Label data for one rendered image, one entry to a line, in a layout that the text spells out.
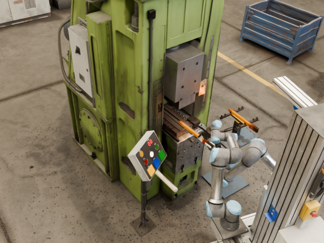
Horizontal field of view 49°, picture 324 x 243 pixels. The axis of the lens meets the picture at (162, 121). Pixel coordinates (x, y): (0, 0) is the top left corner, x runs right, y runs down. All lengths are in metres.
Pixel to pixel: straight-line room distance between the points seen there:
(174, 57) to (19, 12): 5.41
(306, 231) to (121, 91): 1.95
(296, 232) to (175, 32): 1.72
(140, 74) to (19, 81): 3.53
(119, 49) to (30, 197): 2.04
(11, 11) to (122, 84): 4.92
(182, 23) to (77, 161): 2.34
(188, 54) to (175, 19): 0.33
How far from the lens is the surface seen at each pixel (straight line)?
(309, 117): 2.10
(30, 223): 4.09
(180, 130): 3.40
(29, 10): 8.05
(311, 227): 2.63
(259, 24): 7.03
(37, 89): 5.88
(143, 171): 2.95
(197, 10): 3.05
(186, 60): 2.95
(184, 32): 3.02
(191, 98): 3.25
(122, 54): 3.17
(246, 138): 3.86
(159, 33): 2.83
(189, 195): 4.14
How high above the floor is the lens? 3.23
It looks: 40 degrees down
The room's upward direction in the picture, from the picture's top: 2 degrees clockwise
